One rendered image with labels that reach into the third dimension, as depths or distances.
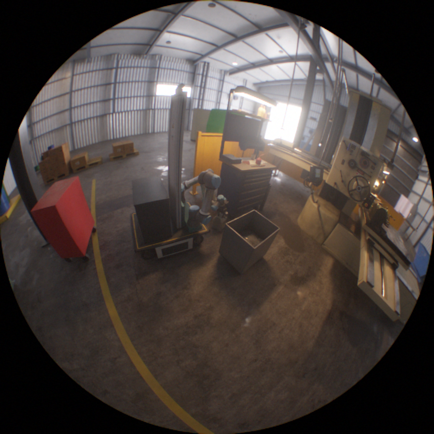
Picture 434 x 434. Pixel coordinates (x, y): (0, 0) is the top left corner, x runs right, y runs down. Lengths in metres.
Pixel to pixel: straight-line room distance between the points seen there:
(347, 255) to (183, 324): 2.82
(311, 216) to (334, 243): 0.70
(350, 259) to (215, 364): 2.71
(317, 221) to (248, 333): 2.18
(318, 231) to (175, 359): 2.88
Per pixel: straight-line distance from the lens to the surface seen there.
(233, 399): 1.72
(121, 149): 6.12
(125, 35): 11.90
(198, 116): 8.74
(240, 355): 1.64
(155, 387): 1.68
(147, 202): 1.36
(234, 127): 2.37
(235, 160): 2.15
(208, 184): 1.35
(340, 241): 2.98
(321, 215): 2.86
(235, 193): 2.20
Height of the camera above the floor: 1.58
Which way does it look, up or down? 38 degrees down
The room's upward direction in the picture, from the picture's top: 10 degrees clockwise
